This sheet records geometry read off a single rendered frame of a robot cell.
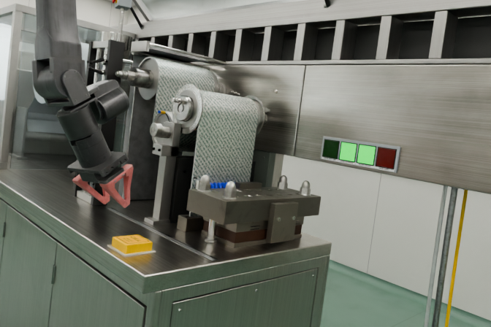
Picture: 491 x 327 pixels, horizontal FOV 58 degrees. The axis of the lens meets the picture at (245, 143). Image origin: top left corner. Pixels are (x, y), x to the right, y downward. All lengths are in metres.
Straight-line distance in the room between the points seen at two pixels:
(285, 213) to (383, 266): 2.77
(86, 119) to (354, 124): 0.78
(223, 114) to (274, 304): 0.56
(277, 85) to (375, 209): 2.58
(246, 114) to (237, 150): 0.12
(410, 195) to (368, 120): 2.54
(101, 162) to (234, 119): 0.62
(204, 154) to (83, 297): 0.50
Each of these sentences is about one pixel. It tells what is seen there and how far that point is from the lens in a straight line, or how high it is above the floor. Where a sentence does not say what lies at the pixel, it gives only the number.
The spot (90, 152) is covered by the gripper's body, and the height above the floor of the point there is 1.15.
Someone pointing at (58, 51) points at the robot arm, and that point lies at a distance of 0.78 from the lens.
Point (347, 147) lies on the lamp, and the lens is 1.31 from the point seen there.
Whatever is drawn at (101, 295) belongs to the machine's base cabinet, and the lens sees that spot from 1.19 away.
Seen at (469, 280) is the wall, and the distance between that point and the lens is 3.72.
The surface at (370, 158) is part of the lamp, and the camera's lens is 1.27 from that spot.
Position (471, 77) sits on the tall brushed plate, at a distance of 1.19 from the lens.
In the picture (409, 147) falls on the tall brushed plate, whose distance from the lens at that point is 1.23.
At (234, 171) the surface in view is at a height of 1.07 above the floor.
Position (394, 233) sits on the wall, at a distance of 3.89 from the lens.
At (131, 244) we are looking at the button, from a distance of 1.07.
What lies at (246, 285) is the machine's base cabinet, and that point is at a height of 0.82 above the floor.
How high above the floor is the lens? 1.24
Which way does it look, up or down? 3 degrees down
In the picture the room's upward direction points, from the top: 7 degrees clockwise
